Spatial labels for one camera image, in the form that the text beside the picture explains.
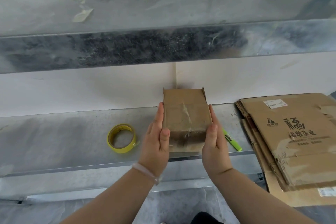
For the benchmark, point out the person's left thumb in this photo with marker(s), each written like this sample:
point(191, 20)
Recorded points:
point(164, 139)

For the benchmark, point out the printed flattened cardboard box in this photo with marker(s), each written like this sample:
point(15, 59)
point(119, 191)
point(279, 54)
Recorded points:
point(294, 137)

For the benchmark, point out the small brown cardboard box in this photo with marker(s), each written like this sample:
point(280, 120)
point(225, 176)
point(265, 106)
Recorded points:
point(183, 116)

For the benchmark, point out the crumpled tape scrap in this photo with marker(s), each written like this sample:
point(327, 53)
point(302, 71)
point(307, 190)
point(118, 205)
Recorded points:
point(82, 15)

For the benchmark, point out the person's right hand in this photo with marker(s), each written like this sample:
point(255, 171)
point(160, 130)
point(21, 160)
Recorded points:
point(215, 153)

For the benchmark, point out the person's left forearm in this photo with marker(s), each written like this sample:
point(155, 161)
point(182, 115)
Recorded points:
point(115, 197)

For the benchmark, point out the yellow tape roll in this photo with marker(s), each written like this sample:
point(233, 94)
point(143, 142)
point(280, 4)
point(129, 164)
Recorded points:
point(112, 142)

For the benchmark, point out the person's left hand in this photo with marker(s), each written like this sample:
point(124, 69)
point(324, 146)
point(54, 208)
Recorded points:
point(153, 145)

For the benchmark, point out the person's black clothing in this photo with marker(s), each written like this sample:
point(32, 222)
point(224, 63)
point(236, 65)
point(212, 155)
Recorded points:
point(207, 218)

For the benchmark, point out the person's right thumb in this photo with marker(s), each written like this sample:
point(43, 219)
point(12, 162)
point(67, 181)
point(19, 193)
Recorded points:
point(211, 137)

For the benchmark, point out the green highlighter marker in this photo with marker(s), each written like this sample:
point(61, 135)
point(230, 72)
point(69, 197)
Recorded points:
point(232, 141)

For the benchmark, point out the person's right forearm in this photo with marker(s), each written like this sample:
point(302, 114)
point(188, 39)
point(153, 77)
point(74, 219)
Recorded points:
point(257, 197)

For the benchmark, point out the galvanized metal shelf board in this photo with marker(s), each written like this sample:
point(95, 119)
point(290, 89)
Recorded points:
point(65, 137)
point(157, 21)

